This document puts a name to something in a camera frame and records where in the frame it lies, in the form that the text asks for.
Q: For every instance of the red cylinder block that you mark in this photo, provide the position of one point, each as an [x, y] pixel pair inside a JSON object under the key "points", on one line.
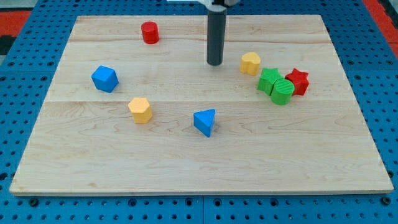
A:
{"points": [[150, 32]]}

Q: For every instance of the yellow heart block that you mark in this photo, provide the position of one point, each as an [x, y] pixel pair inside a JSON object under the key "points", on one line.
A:
{"points": [[250, 63]]}

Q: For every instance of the green cylinder block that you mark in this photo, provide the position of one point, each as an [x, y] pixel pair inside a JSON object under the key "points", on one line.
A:
{"points": [[282, 92]]}

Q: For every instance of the grey cylindrical pointer rod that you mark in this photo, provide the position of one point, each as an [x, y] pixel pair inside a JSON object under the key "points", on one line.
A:
{"points": [[216, 25]]}

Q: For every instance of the green star block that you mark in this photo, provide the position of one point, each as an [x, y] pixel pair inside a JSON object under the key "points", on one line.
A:
{"points": [[268, 78]]}

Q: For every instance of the blue triangle block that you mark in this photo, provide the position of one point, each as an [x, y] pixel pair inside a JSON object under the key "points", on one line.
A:
{"points": [[204, 121]]}

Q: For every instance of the blue cube block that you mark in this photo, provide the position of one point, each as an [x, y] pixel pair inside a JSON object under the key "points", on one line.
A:
{"points": [[105, 79]]}

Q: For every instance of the light wooden board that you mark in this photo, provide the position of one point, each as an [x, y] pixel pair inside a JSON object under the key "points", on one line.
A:
{"points": [[85, 141]]}

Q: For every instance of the red star block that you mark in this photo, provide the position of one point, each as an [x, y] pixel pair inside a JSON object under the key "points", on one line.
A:
{"points": [[300, 81]]}

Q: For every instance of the yellow hexagon block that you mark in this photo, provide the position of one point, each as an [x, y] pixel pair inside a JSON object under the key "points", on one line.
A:
{"points": [[140, 110]]}

